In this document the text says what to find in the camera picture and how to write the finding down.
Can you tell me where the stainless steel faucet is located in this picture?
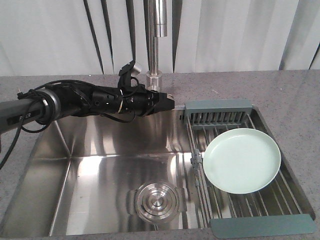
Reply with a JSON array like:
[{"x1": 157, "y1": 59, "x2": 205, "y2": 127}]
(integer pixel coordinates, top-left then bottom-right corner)
[{"x1": 143, "y1": 0, "x2": 168, "y2": 92}]

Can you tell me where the white pleated curtain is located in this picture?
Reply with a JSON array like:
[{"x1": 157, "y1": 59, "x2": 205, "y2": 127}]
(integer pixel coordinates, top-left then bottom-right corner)
[{"x1": 0, "y1": 0, "x2": 320, "y2": 76}]

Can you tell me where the light green ceramic plate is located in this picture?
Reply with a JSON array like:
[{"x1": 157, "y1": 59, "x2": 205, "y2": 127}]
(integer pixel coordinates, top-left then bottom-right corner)
[{"x1": 203, "y1": 128, "x2": 282, "y2": 194}]

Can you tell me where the stainless steel sink basin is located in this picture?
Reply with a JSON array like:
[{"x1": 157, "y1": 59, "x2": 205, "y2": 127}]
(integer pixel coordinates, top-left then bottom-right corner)
[{"x1": 0, "y1": 108, "x2": 205, "y2": 238}]

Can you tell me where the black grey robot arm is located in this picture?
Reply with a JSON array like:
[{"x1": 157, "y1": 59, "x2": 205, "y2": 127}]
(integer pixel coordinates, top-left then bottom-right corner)
[{"x1": 0, "y1": 79, "x2": 175, "y2": 156}]

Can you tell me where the round steel sink drain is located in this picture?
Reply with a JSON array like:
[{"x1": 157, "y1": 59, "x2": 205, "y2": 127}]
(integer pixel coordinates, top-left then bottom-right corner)
[{"x1": 126, "y1": 180, "x2": 187, "y2": 225}]

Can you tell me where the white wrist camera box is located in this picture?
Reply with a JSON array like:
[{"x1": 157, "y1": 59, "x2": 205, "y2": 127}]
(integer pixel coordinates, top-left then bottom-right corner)
[{"x1": 119, "y1": 60, "x2": 142, "y2": 76}]

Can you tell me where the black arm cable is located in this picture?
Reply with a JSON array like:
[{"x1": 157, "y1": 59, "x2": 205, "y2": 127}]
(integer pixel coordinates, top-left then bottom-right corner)
[{"x1": 0, "y1": 79, "x2": 151, "y2": 171}]

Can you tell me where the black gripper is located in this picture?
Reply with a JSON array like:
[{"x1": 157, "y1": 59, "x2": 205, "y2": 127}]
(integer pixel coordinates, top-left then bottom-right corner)
[{"x1": 117, "y1": 87, "x2": 175, "y2": 117}]

